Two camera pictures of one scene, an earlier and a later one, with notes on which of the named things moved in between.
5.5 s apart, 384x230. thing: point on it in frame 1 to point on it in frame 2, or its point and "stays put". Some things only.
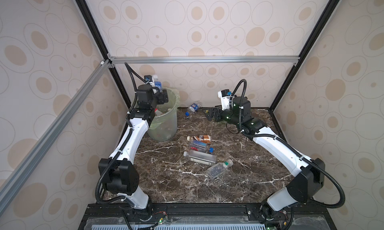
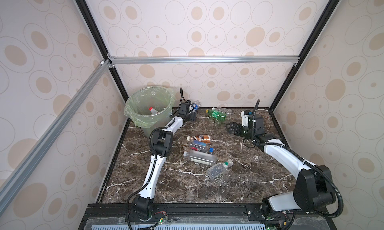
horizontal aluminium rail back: [268, 59] stays put
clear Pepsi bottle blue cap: [193, 108] stays put
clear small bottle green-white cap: [219, 168] stays put
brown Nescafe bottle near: [204, 138] stays put
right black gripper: [218, 109] to [239, 127]
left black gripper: [162, 99] to [192, 117]
